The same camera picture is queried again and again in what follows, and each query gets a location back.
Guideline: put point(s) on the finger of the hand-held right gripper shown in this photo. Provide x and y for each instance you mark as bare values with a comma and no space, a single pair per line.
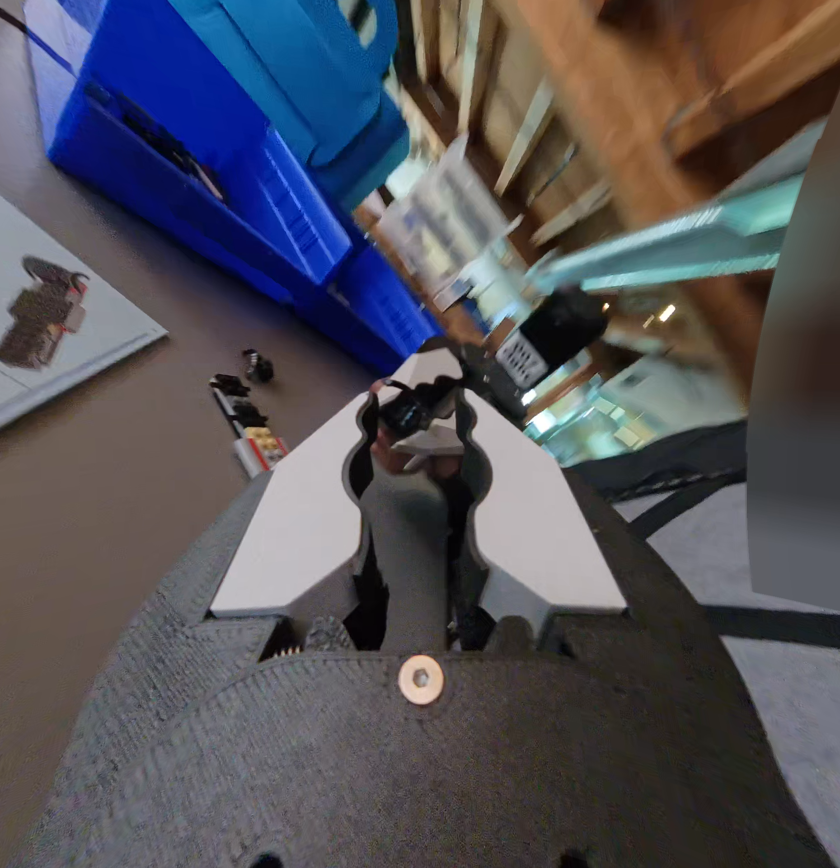
426,366
433,444

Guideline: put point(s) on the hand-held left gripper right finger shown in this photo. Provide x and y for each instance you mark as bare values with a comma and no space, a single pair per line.
548,542

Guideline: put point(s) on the teal plastic bin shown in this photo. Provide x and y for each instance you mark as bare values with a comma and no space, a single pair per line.
291,81

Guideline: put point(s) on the silver spiral air duct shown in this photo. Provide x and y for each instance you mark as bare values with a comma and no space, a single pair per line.
664,244

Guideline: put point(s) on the pile of mixed toy bricks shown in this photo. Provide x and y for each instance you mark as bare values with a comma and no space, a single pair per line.
182,156

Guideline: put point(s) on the grey-brown desk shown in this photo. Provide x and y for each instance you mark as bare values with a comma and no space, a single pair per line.
121,508

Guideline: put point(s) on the brick instruction booklet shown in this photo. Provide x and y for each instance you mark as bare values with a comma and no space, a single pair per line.
40,366

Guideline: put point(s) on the clear plastic organizer box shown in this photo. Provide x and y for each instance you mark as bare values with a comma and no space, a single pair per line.
447,217

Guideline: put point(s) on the person's right hand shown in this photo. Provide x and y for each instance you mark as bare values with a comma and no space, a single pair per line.
420,471

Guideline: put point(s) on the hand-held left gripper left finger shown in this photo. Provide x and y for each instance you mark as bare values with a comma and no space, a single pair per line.
291,542

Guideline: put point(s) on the grey red toy brick model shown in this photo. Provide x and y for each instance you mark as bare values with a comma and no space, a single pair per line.
257,441

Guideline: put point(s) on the blue plastic bin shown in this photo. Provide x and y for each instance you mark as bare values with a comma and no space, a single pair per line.
372,305
155,224

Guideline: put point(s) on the black curved toy brick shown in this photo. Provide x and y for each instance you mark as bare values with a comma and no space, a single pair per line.
258,366

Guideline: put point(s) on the black toy brick with pins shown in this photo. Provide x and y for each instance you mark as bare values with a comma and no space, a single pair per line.
406,410

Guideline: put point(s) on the person's right forearm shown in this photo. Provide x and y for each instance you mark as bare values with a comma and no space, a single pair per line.
664,454

